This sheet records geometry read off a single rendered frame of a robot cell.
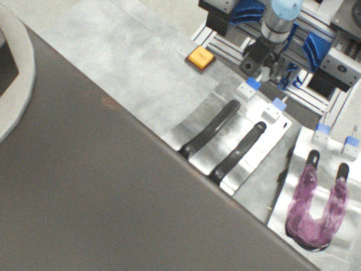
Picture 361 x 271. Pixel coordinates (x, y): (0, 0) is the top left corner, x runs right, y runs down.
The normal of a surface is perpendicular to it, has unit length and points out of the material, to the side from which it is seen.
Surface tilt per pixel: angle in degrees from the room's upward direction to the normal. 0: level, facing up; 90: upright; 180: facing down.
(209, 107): 3
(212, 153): 28
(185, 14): 0
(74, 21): 0
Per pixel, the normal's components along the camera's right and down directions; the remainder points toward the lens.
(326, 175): 0.24, -0.71
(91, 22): 0.08, -0.40
